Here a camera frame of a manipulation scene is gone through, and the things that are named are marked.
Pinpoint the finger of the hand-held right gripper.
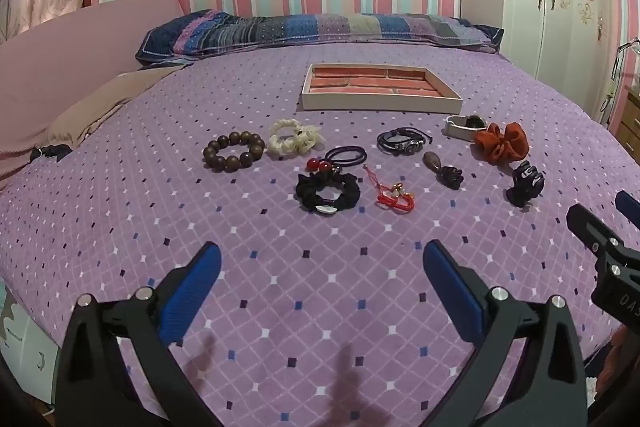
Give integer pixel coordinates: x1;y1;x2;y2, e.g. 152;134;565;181
566;203;640;266
615;190;640;228

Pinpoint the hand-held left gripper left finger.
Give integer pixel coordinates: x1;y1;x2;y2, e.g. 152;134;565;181
54;241;236;427

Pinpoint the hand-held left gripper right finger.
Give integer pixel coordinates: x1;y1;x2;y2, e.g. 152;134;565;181
423;240;590;427

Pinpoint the black fist-shaped hair claw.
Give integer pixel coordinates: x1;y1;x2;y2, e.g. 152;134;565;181
505;160;546;208

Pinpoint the dark braided knot pendant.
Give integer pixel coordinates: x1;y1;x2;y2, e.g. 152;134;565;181
422;151;464;190

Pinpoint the brown wooden bead bracelet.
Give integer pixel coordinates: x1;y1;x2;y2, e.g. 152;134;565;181
202;131;266;172

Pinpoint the black scrunchie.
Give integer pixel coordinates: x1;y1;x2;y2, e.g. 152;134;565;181
295;172;361;214

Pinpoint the black leather braided bracelet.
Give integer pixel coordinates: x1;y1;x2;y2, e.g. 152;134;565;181
376;128;432;156

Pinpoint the cream scrunchie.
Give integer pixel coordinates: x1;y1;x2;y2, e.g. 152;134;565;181
267;118;326;158

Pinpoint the brick-pattern tray box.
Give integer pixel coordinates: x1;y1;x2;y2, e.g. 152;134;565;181
300;63;463;112

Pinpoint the red cloth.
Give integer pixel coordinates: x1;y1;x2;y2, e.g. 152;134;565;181
585;332;640;408

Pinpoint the wooden dresser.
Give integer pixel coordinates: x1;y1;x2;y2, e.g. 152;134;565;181
617;87;640;154

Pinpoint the purple diamond-print bedsheet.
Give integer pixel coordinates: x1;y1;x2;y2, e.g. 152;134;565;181
0;44;640;427

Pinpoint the orange scrunchie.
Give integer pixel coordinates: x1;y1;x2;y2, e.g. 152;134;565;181
474;122;531;165

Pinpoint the white desk lamp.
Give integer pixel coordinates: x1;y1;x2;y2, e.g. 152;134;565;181
599;38;640;118

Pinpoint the white bangle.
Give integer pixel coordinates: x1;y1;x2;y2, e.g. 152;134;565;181
445;114;487;138

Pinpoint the white box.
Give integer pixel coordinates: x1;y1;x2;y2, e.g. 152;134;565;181
0;282;62;406

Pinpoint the dark cloth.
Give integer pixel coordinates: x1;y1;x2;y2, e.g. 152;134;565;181
30;143;74;162

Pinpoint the beige blanket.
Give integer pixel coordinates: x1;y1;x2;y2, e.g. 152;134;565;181
46;66;192;148

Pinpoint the white wardrobe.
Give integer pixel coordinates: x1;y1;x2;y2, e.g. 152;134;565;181
497;0;640;124

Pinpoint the pink headboard cushion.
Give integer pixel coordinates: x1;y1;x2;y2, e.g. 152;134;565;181
0;0;190;188

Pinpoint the striped patchwork pillow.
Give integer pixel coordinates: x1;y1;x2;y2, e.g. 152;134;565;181
136;9;505;68

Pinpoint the red string charm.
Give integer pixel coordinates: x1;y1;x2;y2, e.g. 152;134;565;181
362;164;416;210

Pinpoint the dark elastic hair tie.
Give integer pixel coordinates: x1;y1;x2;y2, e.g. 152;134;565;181
324;145;370;168

